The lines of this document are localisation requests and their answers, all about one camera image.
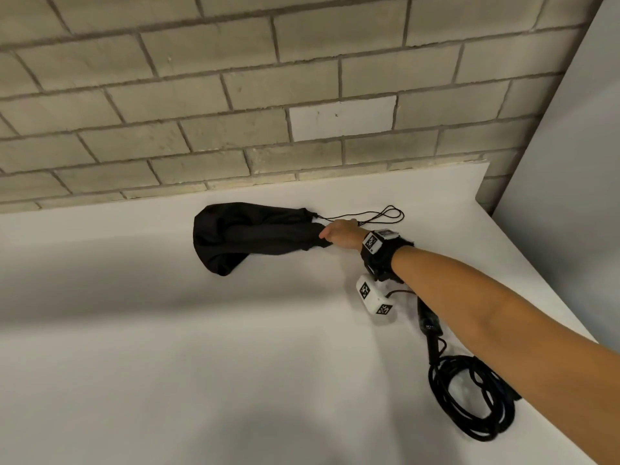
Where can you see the person's right hand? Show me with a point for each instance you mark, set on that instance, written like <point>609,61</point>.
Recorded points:
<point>345,235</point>

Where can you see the person's right fingers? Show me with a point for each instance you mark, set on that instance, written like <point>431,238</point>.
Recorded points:
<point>323,233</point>

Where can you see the person's right forearm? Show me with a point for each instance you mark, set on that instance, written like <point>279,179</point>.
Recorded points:
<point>508,329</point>

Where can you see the white marker block on wrist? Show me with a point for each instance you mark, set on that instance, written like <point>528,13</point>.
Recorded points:
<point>378,238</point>

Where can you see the white wrist camera with markers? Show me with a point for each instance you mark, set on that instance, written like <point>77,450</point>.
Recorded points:
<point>373,298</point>

